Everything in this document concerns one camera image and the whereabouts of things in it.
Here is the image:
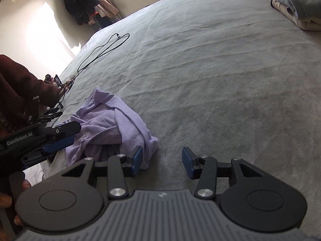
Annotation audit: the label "grey folded sweater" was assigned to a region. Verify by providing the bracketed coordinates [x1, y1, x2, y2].
[275, 0, 321, 26]

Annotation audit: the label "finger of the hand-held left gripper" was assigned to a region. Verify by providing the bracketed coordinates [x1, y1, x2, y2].
[38, 121, 82, 141]
[41, 136, 76, 156]

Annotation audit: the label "beige folded garment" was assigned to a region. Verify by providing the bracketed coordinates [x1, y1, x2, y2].
[270, 0, 321, 32]

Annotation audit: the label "black phone stand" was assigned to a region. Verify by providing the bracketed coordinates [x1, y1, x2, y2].
[44, 74, 64, 112]

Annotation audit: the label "black cable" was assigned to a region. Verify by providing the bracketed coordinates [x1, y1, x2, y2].
[59, 79, 76, 101]
[77, 33, 130, 73]

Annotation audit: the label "person's left hand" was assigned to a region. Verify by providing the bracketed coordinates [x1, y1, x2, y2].
[0, 179, 33, 226]

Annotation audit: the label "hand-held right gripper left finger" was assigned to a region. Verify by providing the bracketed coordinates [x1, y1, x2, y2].
[60, 146, 144, 200]

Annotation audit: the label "person's left forearm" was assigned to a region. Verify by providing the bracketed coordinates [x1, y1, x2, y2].
[0, 54, 63, 131]

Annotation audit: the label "purple pants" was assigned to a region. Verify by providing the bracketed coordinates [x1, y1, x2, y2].
[54, 87, 160, 170]

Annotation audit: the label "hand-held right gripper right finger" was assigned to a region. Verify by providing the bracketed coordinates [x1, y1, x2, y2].
[182, 146, 271, 201]

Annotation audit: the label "pink hanging garment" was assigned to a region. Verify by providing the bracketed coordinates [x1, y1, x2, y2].
[96, 0, 120, 19]

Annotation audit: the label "dark hanging coat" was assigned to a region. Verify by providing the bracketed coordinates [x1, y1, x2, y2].
[59, 0, 101, 26]

